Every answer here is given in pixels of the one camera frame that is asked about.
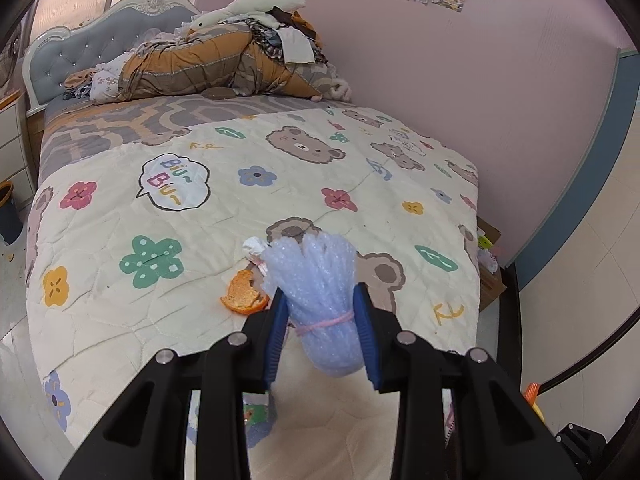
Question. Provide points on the printed cardboard box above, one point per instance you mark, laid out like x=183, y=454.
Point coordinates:
x=492, y=285

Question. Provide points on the lavender bubble wrap bundle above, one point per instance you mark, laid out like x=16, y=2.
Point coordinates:
x=320, y=280

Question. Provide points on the white plush toy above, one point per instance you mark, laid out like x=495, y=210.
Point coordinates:
x=260, y=2

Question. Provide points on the small brown round pad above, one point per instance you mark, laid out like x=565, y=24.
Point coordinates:
x=217, y=93

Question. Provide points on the pink plush toy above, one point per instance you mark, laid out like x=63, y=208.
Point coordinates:
x=340, y=90

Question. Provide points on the plain cardboard box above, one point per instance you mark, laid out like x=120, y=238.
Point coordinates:
x=489, y=230

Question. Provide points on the white nightstand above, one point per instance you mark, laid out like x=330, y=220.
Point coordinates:
x=12, y=150

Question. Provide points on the floral white cloth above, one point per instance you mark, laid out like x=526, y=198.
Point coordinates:
x=107, y=80

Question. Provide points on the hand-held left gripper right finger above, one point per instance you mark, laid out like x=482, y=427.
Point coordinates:
x=365, y=330

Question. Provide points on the orange peel piece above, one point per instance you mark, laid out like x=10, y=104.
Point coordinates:
x=240, y=295

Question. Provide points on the grey tufted bed headboard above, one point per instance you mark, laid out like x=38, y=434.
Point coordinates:
x=75, y=55

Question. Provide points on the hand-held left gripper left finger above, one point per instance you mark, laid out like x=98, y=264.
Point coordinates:
x=277, y=330

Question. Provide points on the grey orange patterned bedsheet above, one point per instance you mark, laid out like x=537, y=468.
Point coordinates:
x=100, y=125

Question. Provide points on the brown orange folded quilt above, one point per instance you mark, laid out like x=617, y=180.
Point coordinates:
x=200, y=60

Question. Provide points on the white tissue ball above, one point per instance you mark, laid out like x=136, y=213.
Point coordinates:
x=257, y=247

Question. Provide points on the orange white snack wrapper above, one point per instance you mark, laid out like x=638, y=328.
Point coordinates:
x=532, y=391

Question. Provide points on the bear printed blanket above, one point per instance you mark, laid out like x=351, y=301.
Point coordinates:
x=350, y=160

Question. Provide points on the small dark blue bin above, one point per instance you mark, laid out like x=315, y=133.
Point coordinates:
x=9, y=215

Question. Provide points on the pile of clothes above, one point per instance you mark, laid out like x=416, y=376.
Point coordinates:
x=295, y=45

